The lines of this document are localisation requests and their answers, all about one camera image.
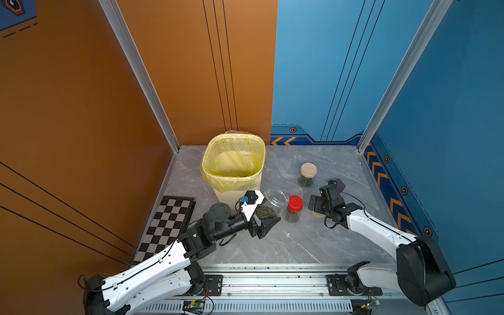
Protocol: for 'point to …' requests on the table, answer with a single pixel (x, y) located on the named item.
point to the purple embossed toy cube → (340, 184)
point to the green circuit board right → (370, 304)
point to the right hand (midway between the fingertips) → (318, 203)
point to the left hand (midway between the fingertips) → (272, 206)
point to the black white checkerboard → (171, 216)
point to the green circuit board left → (193, 306)
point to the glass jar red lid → (295, 204)
